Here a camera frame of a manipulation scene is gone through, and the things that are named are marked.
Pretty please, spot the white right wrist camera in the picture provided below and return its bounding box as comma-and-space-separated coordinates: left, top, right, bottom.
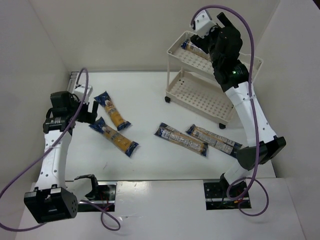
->
190, 10, 216, 39

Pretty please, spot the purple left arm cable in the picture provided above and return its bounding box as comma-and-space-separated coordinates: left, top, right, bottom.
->
0, 67, 122, 231

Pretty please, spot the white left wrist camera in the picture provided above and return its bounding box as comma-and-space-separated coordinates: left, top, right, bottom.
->
72, 84, 93, 105

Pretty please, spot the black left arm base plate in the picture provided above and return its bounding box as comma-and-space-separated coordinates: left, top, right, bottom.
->
78, 181, 117, 213

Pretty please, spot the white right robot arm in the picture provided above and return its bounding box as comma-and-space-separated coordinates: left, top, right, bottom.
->
191, 10, 286, 184

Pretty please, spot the cream two-tier rolling cart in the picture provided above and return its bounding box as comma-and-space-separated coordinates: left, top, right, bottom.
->
163, 31, 265, 130

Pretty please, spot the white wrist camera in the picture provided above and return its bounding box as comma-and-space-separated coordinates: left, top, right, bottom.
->
190, 10, 216, 39
72, 84, 93, 105

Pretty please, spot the spaghetti bag blue yellow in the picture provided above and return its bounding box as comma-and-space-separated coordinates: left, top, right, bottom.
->
89, 117, 139, 158
94, 91, 131, 131

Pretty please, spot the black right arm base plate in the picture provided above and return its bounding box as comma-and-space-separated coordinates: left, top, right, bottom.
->
203, 179, 252, 211

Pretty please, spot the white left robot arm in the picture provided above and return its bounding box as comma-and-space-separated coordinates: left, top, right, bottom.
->
24, 89, 98, 224

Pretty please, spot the spaghetti bag label side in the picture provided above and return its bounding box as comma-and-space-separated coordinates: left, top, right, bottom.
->
154, 122, 208, 157
185, 124, 243, 158
180, 38, 211, 61

